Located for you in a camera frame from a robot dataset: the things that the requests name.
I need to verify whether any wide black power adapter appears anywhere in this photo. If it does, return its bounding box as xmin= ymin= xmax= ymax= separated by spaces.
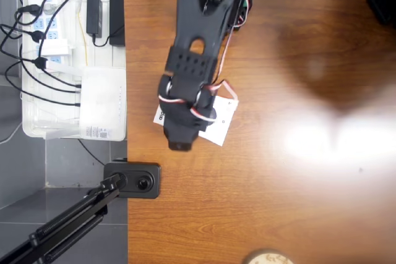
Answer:
xmin=109 ymin=0 xmax=126 ymax=46

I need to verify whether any white plastic cable tray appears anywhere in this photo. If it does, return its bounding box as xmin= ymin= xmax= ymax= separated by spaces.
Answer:
xmin=22 ymin=0 xmax=134 ymax=142

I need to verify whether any black power plug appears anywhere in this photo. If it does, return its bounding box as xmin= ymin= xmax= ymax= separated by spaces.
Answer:
xmin=32 ymin=30 xmax=47 ymax=44
xmin=15 ymin=3 xmax=43 ymax=25
xmin=33 ymin=56 xmax=49 ymax=70

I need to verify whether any red white servo cable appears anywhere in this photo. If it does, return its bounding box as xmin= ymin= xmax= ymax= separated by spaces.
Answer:
xmin=157 ymin=0 xmax=239 ymax=122

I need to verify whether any slim black power adapter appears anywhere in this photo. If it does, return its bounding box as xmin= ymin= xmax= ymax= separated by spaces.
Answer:
xmin=85 ymin=0 xmax=103 ymax=37

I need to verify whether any black router cable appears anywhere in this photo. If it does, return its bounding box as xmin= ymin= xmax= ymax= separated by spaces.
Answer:
xmin=5 ymin=72 xmax=83 ymax=106
xmin=5 ymin=61 xmax=83 ymax=93
xmin=20 ymin=43 xmax=83 ymax=88

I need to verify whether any white power strip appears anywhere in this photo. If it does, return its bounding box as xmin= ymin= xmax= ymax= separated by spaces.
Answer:
xmin=32 ymin=0 xmax=69 ymax=67

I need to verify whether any white orange mouse box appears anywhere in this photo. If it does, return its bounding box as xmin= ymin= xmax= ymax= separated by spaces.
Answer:
xmin=153 ymin=95 xmax=239 ymax=147

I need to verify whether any black stand clamp base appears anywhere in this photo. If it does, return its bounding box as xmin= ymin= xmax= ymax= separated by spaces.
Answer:
xmin=103 ymin=161 xmax=162 ymax=200

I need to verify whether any white charger plug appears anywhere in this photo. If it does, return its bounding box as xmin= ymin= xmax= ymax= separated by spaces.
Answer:
xmin=41 ymin=38 xmax=71 ymax=57

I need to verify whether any round wooden coaster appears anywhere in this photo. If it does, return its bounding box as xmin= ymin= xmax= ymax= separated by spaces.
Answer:
xmin=244 ymin=248 xmax=295 ymax=264

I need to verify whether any white router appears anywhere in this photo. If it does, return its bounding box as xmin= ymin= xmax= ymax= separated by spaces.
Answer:
xmin=45 ymin=59 xmax=128 ymax=142

